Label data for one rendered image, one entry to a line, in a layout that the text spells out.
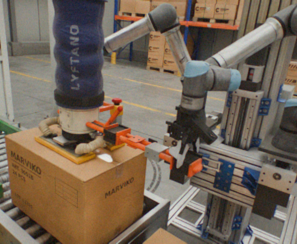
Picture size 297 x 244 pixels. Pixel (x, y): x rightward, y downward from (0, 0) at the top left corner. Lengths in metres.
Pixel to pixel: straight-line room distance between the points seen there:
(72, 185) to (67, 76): 0.45
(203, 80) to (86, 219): 0.72
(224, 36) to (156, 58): 2.30
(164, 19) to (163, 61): 7.79
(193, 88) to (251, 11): 0.76
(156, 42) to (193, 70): 8.46
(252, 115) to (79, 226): 0.98
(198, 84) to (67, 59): 0.57
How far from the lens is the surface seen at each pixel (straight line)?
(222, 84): 0.94
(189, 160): 0.97
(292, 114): 1.37
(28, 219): 1.63
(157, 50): 9.31
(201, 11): 8.71
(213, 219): 1.86
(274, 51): 1.54
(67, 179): 1.20
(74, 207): 1.24
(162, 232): 1.52
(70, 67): 1.22
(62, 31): 1.21
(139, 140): 1.11
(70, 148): 1.30
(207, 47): 9.89
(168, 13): 1.47
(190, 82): 0.90
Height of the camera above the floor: 1.54
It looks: 21 degrees down
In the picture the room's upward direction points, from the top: 5 degrees clockwise
